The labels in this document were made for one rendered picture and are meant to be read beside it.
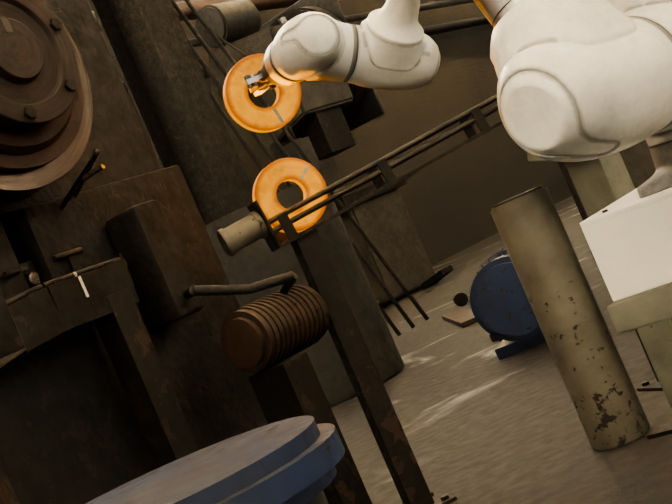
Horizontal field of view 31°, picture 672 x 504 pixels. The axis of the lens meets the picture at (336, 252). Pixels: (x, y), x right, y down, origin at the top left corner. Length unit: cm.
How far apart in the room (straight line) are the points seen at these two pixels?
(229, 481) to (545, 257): 148
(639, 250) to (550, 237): 75
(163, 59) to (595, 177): 447
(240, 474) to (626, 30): 80
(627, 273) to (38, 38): 119
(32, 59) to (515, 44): 104
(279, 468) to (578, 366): 146
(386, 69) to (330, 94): 823
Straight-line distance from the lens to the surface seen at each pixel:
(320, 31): 204
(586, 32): 148
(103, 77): 271
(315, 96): 1021
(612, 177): 234
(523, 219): 235
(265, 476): 97
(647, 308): 162
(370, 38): 211
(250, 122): 240
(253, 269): 491
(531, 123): 146
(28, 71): 224
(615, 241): 164
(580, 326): 237
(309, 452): 99
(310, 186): 251
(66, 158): 234
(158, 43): 660
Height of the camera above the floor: 55
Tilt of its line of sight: level
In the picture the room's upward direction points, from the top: 23 degrees counter-clockwise
